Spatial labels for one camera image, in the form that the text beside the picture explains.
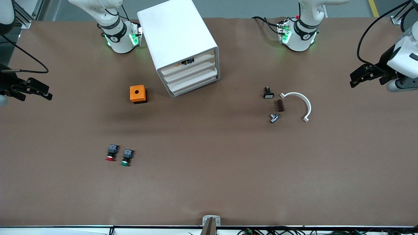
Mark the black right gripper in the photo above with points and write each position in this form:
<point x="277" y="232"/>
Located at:
<point x="7" y="85"/>

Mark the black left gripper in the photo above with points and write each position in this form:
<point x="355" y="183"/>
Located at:
<point x="384" y="64"/>

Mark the red push button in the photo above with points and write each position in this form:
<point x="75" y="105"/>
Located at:
<point x="112" y="149"/>

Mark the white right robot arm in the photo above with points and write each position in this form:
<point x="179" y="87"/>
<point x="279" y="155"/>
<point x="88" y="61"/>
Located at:
<point x="119" y="42"/>

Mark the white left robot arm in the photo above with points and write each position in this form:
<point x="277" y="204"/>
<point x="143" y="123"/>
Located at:
<point x="302" y="39"/>

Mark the black button with white face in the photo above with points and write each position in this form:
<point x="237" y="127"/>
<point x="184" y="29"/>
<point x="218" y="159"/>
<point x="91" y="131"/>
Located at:
<point x="268" y="95"/>

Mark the green push button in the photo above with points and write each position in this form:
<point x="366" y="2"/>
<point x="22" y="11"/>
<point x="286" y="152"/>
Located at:
<point x="128" y="153"/>

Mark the black push button module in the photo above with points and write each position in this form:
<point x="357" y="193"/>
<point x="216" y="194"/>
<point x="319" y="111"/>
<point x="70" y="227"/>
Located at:
<point x="188" y="61"/>

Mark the brown terminal block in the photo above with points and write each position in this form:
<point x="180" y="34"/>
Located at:
<point x="279" y="105"/>

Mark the small silver connector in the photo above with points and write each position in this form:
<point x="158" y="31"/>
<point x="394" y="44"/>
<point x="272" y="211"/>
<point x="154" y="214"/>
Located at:
<point x="274" y="118"/>

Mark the brown table cover mat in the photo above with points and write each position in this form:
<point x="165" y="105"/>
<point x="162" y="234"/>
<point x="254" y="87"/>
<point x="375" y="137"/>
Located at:
<point x="209" y="163"/>

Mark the aluminium frame profile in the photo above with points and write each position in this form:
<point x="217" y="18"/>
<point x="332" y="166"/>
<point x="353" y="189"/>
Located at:
<point x="396" y="20"/>
<point x="26" y="23"/>

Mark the white curved plastic bracket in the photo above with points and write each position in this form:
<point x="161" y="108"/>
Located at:
<point x="308" y="106"/>

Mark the orange button enclosure box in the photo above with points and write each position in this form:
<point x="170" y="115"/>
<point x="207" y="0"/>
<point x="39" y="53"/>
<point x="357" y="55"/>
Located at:
<point x="141" y="96"/>

